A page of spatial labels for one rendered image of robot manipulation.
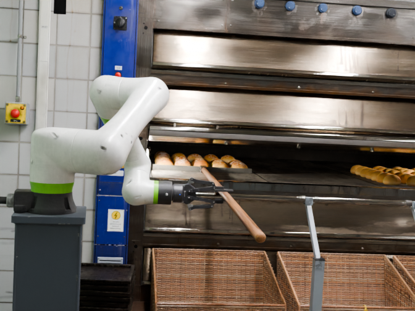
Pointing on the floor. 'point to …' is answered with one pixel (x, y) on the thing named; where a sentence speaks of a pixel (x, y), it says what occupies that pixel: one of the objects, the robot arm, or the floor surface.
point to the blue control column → (123, 45)
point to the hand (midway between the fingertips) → (223, 195)
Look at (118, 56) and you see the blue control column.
